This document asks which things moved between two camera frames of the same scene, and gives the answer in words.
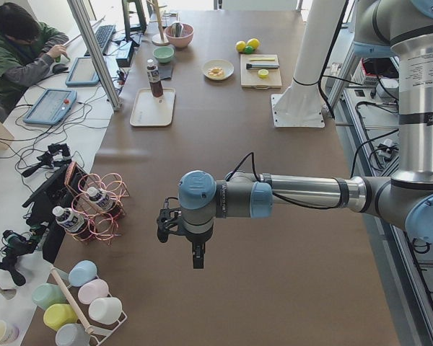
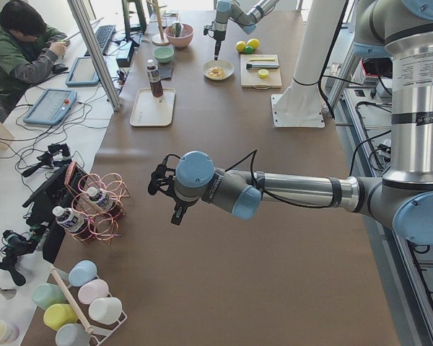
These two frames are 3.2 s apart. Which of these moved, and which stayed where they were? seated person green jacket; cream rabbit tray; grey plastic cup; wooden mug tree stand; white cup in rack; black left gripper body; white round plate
Moved: black left gripper body
Stayed: seated person green jacket; white round plate; cream rabbit tray; grey plastic cup; wooden mug tree stand; white cup in rack
